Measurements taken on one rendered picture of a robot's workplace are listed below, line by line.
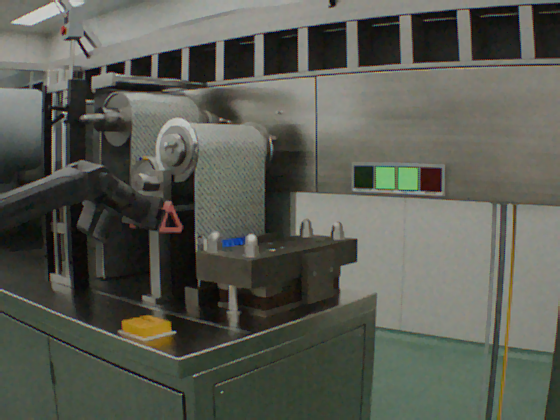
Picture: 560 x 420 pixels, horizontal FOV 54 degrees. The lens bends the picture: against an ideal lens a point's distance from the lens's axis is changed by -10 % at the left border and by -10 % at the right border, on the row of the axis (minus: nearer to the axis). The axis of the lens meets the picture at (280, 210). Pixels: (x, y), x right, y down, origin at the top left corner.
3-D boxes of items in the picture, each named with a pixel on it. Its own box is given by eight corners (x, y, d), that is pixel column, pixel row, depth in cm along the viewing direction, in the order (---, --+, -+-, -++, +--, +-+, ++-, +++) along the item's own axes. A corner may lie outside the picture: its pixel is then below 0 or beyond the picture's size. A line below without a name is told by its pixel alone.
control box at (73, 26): (57, 40, 173) (59, 10, 172) (77, 41, 177) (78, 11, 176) (63, 36, 167) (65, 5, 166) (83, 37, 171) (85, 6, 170)
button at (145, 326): (122, 332, 113) (121, 320, 113) (149, 325, 118) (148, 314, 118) (144, 339, 109) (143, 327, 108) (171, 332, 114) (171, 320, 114)
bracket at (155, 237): (140, 300, 140) (136, 170, 137) (161, 296, 145) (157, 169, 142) (154, 304, 137) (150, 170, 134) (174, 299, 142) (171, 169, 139)
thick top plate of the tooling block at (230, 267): (196, 278, 132) (195, 251, 131) (306, 256, 163) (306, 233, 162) (251, 289, 122) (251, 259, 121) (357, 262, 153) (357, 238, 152)
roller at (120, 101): (102, 147, 159) (103, 96, 158) (170, 146, 178) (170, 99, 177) (132, 145, 150) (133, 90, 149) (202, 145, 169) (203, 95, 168)
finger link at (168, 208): (183, 245, 127) (152, 227, 120) (161, 241, 131) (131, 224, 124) (194, 215, 128) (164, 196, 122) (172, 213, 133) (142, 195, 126)
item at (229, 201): (195, 252, 137) (194, 169, 135) (263, 241, 155) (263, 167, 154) (197, 252, 137) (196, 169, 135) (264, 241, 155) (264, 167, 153)
